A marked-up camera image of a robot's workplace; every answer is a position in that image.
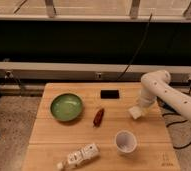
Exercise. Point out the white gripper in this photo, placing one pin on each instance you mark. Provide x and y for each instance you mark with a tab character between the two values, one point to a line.
145	101

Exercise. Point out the white sponge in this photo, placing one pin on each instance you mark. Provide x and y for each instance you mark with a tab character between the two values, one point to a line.
136	112

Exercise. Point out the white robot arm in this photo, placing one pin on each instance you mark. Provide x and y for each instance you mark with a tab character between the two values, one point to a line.
156	84

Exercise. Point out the white ceramic cup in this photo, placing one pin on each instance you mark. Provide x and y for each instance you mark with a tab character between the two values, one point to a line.
125	142

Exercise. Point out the black rectangular block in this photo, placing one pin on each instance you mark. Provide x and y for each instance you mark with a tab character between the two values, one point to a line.
109	94

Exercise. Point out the red chili pepper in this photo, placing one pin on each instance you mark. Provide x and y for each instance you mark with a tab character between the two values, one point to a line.
98	118

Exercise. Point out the green bowl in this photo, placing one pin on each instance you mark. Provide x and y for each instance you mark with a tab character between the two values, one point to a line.
66	107

